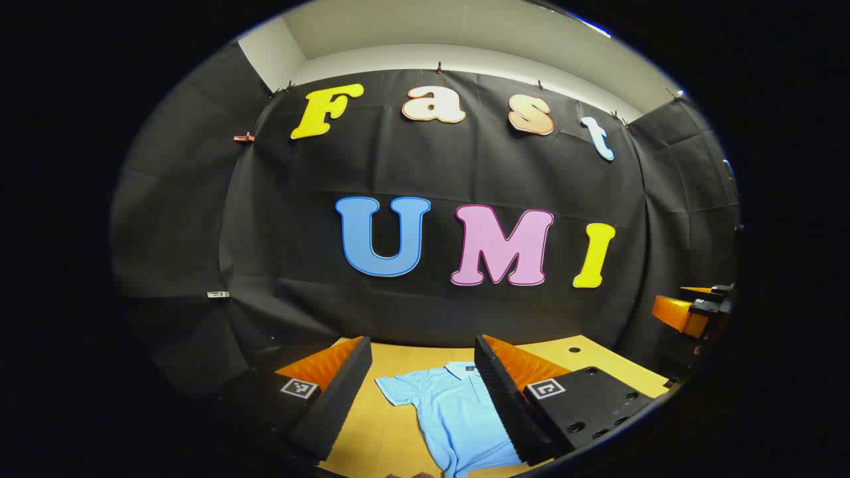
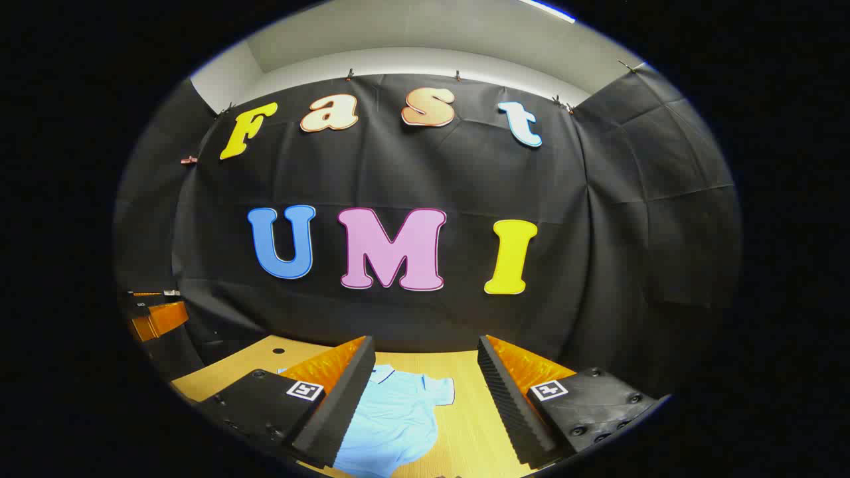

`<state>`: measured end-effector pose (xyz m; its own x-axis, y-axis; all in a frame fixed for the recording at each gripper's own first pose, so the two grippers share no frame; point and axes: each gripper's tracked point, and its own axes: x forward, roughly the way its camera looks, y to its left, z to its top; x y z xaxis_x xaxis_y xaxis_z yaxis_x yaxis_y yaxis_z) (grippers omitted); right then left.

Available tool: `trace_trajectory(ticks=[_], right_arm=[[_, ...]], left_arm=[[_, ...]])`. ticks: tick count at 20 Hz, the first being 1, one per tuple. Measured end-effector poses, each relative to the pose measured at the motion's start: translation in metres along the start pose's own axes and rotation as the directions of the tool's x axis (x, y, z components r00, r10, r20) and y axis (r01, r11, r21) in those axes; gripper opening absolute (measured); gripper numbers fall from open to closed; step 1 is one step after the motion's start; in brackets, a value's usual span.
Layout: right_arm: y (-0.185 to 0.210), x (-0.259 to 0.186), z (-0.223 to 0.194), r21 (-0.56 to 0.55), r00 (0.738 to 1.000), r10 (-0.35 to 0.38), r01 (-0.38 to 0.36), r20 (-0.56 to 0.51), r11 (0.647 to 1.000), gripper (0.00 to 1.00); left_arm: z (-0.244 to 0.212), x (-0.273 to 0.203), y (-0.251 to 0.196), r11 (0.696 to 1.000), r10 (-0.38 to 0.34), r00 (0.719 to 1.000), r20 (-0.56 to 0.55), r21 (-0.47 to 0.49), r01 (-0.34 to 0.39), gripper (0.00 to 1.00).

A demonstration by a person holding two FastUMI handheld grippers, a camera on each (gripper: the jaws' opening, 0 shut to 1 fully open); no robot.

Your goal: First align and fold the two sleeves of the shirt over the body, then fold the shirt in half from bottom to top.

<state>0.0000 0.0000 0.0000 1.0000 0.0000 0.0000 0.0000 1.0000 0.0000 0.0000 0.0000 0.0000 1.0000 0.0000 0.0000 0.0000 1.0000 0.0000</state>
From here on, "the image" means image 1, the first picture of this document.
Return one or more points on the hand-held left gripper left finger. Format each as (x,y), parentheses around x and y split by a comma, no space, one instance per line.
(339,398)

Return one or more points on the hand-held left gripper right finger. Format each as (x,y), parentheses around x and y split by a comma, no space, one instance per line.
(505,411)

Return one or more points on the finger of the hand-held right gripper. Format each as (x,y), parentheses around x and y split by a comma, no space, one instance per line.
(677,315)
(720,290)

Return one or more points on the light blue T-shirt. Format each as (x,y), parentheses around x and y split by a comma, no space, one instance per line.
(451,411)

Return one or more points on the red cloth clip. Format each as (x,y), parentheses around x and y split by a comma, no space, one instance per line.
(244,137)

